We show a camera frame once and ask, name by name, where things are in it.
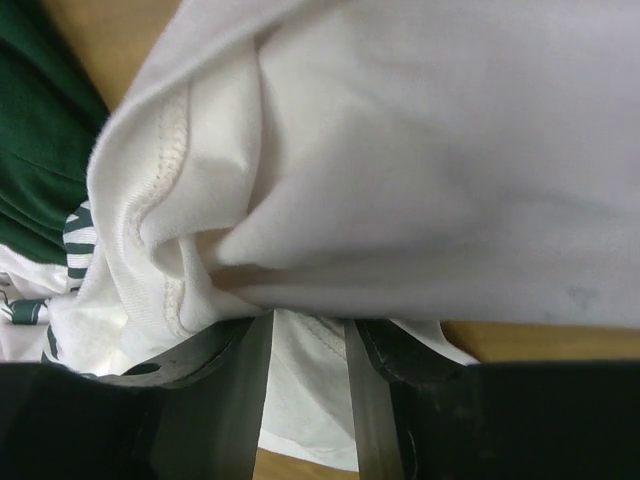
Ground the white and green t-shirt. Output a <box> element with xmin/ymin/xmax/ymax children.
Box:
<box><xmin>1</xmin><ymin>1</ymin><xmax>639</xmax><ymax>470</ymax></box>

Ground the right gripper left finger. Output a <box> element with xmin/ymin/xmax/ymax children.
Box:
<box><xmin>114</xmin><ymin>314</ymin><xmax>273</xmax><ymax>479</ymax></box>

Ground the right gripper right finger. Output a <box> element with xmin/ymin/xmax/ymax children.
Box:
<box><xmin>345</xmin><ymin>320</ymin><xmax>476</xmax><ymax>479</ymax></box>

